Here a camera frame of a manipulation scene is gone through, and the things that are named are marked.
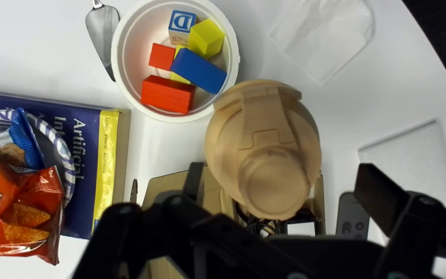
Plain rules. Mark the white round bowl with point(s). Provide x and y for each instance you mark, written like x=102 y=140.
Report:
x=130 y=57

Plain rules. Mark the blue and yellow book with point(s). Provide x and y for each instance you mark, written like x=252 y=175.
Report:
x=85 y=156

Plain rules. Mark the large red wooden block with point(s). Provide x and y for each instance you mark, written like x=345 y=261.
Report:
x=167 y=95

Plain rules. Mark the red Doritos chip bag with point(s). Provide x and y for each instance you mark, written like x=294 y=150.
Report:
x=22 y=207

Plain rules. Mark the beige bottle lid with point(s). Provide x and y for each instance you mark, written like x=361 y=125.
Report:
x=271 y=171

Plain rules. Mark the black remote control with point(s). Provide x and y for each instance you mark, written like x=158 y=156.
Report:
x=351 y=218

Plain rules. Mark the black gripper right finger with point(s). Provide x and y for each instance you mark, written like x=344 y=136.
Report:
x=418 y=227

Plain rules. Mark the letter D wooden cube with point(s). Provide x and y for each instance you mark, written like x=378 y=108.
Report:
x=181 y=24

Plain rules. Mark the folded white cloth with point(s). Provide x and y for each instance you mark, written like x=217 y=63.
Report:
x=325 y=37

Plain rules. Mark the yellow wooden block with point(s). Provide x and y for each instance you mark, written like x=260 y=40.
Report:
x=206 y=38

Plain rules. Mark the blue wooden block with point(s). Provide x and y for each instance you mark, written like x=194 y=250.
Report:
x=198 y=71

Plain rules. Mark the beige insulated bottle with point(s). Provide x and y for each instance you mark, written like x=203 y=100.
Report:
x=263 y=150

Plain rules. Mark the metal spoon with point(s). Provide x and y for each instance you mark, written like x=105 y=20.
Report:
x=101 y=29

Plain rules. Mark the open cardboard box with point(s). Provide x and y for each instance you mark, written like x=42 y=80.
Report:
x=161 y=188

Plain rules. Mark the small red wooden block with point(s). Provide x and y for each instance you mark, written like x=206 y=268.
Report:
x=161 y=57

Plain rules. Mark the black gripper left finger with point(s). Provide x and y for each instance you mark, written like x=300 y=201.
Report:
x=146 y=238

